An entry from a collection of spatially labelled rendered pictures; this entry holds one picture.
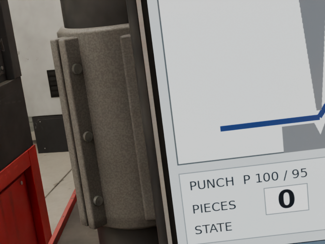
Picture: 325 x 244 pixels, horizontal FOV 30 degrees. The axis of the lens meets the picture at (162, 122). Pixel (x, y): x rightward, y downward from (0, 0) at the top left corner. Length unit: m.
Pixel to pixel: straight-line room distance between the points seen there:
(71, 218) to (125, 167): 0.99
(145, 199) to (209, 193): 0.13
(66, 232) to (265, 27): 1.10
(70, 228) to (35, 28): 4.12
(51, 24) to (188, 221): 5.02
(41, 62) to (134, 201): 4.98
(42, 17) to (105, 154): 4.92
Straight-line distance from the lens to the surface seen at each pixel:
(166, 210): 0.44
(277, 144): 0.44
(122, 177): 0.56
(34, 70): 5.56
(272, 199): 0.45
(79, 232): 1.45
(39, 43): 5.50
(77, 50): 0.54
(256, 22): 0.42
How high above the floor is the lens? 1.56
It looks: 15 degrees down
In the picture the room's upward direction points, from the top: 7 degrees counter-clockwise
